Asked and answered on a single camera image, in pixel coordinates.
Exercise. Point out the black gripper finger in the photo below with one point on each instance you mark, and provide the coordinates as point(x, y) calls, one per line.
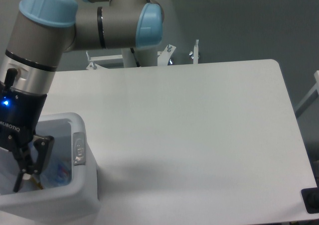
point(21, 153)

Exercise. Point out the white frame at right edge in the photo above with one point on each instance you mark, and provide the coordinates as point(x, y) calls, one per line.
point(309, 97)

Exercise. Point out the crushed clear plastic bottle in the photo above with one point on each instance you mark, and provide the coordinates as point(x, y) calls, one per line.
point(58, 173)

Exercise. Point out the white plastic trash can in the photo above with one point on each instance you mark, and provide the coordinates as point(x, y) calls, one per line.
point(67, 188)

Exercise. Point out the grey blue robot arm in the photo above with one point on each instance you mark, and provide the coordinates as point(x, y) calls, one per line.
point(43, 31)

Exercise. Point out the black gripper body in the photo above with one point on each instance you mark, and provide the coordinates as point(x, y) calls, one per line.
point(19, 115)

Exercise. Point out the black clamp at table edge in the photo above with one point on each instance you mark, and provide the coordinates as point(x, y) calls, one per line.
point(311, 199)

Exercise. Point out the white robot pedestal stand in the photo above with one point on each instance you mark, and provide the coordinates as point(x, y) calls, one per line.
point(132, 58)

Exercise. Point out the trash inside the can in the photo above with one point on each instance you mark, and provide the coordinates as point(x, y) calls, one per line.
point(33, 181)

